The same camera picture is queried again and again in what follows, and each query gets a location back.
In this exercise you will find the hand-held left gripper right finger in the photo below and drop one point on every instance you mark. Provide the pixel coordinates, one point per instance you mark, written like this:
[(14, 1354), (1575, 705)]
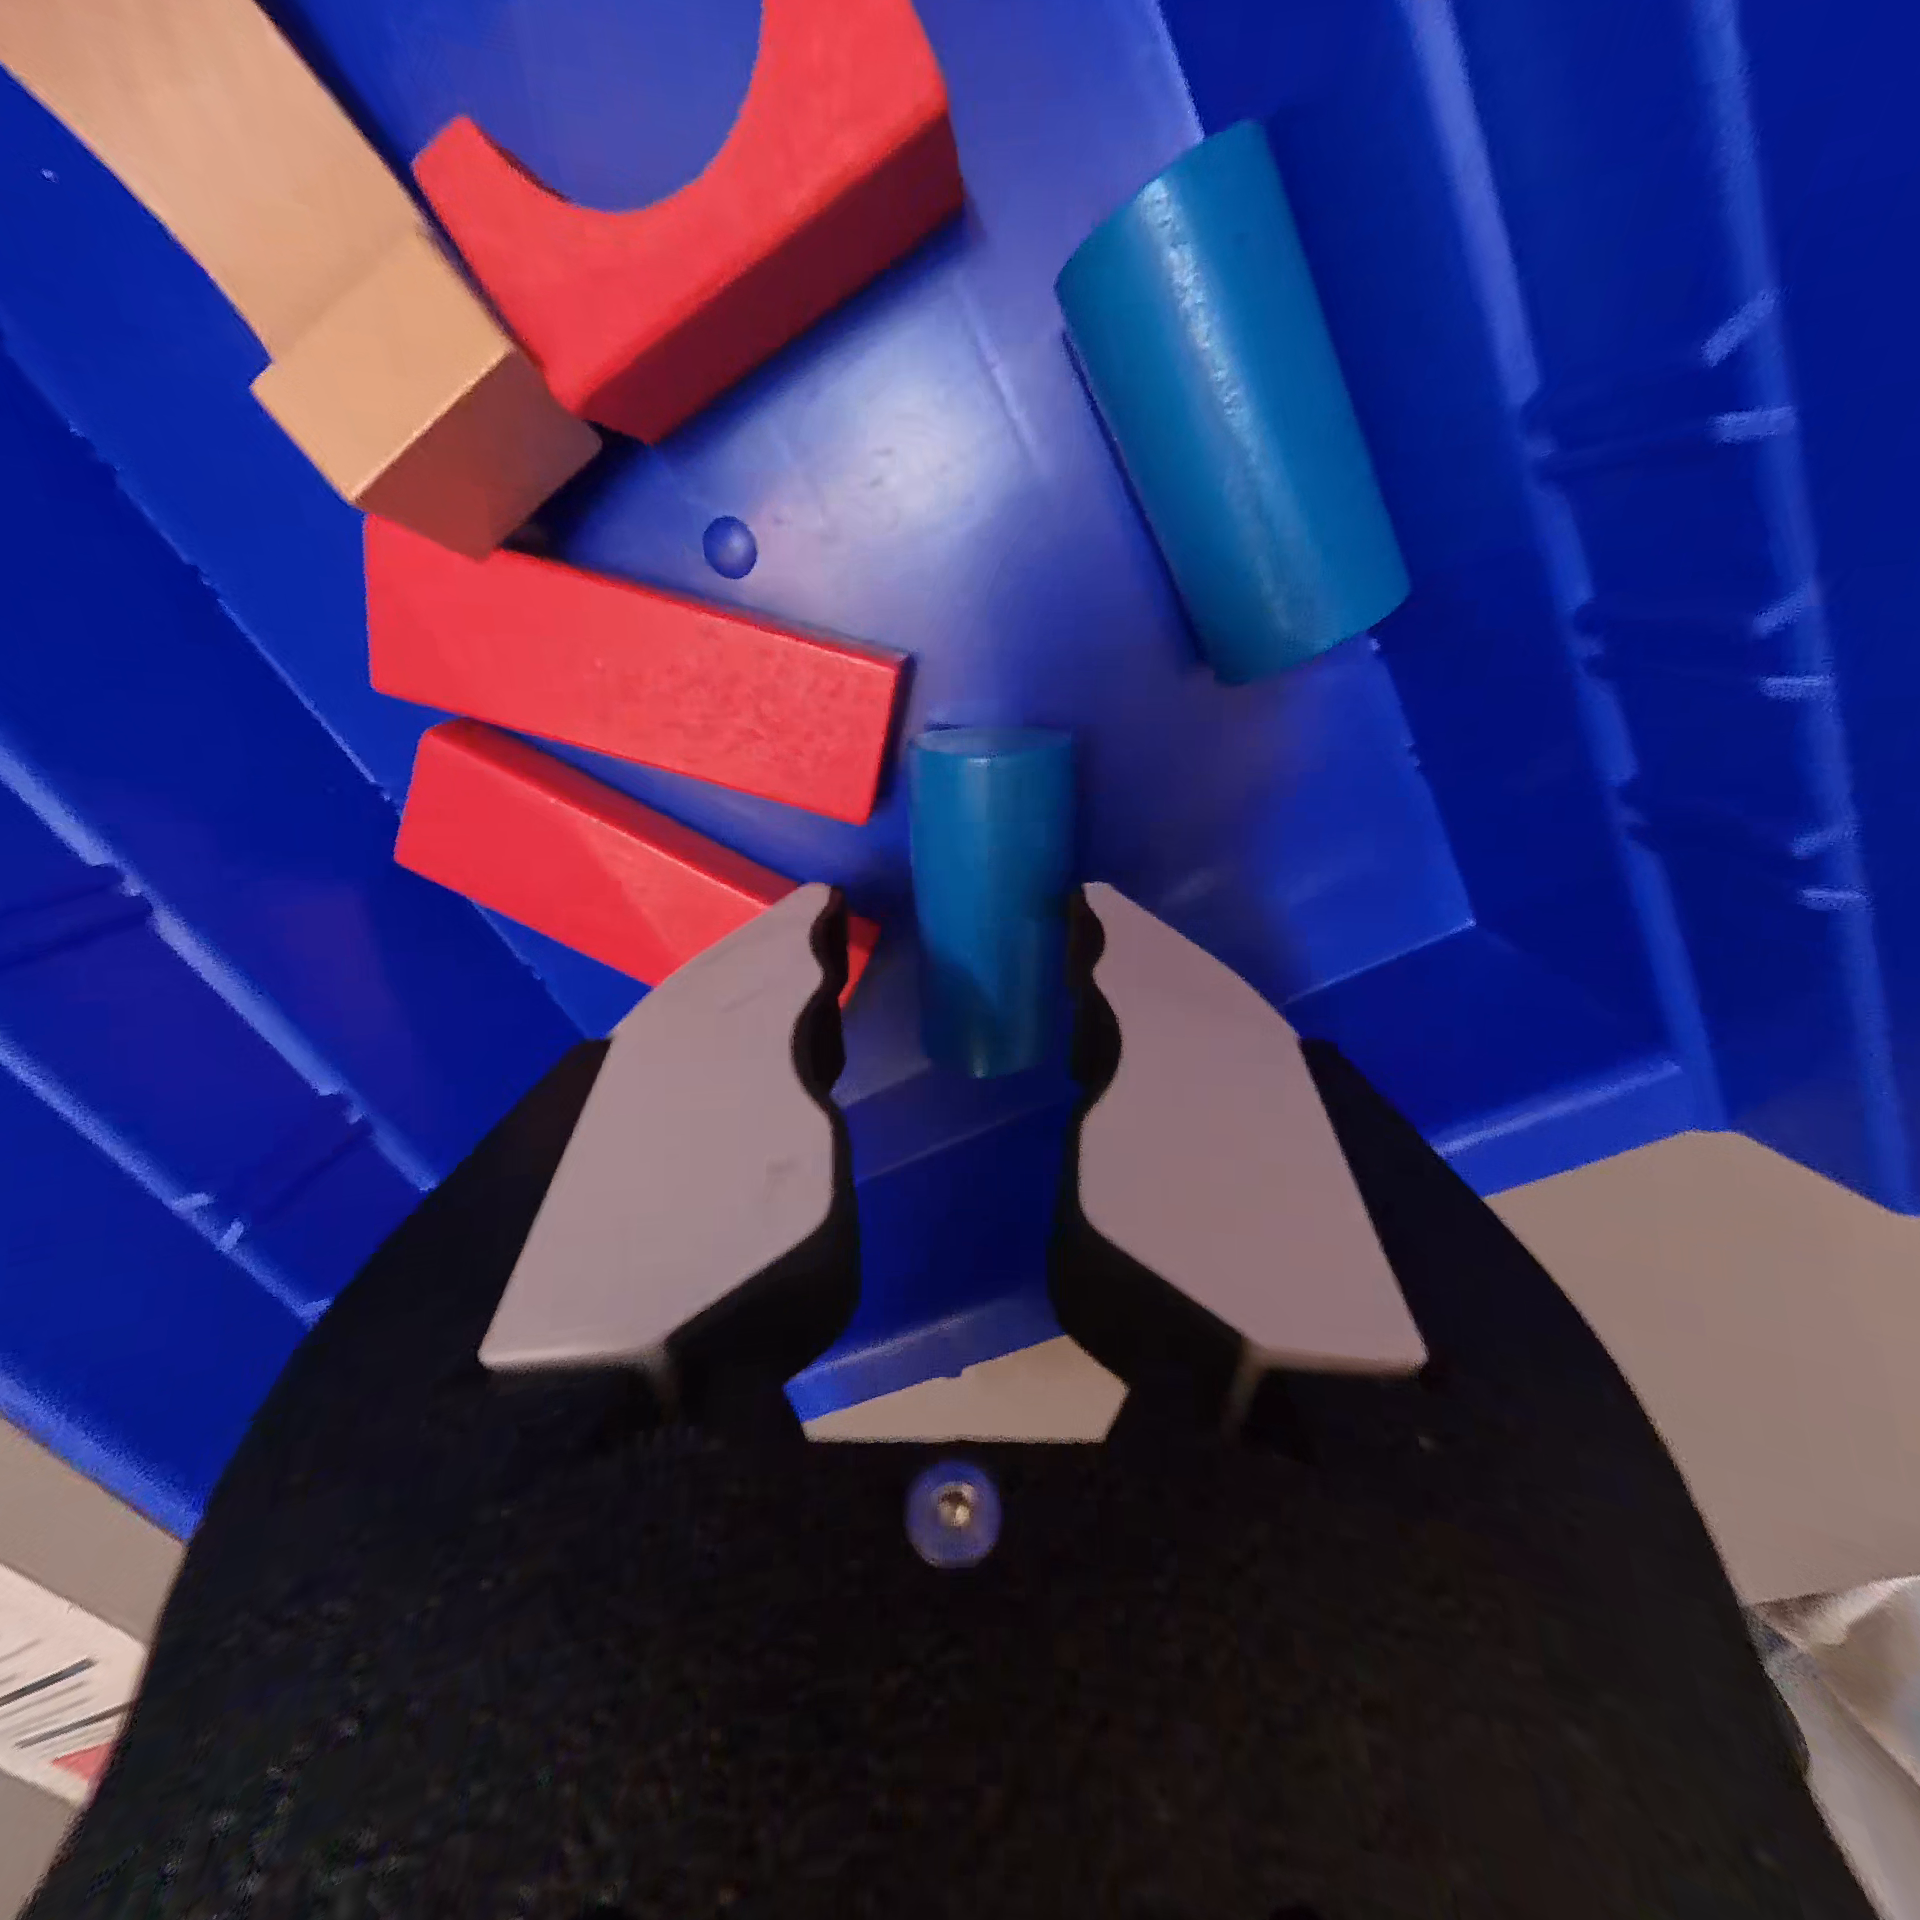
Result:
[(1230, 1184)]

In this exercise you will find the red wedge block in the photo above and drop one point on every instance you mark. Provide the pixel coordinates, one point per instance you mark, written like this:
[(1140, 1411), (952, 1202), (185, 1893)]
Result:
[(571, 856)]

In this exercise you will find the natural wooden arch block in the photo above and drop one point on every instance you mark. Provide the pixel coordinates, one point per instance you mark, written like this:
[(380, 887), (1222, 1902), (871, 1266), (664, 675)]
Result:
[(421, 405)]

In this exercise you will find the long red rectangular block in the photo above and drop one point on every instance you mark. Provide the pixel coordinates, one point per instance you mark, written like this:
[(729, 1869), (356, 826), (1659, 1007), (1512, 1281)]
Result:
[(629, 675)]

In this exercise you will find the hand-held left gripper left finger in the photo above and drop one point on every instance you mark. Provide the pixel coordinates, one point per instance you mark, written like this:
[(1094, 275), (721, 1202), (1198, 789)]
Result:
[(691, 1170)]

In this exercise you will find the small blue cylinder block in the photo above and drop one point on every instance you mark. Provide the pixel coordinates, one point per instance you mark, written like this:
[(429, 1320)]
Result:
[(983, 902)]

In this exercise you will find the red wooden arch block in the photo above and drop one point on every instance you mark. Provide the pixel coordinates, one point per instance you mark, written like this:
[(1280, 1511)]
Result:
[(661, 299)]

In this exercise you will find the large blue cylinder block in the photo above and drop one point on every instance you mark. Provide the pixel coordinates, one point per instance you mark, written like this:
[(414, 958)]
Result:
[(1230, 405)]

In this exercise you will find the printed paper sheet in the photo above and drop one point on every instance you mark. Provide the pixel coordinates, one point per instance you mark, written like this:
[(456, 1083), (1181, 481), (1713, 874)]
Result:
[(44, 1695)]

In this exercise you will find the blue plastic bin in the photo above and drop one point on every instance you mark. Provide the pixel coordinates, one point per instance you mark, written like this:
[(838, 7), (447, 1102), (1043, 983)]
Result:
[(932, 421)]

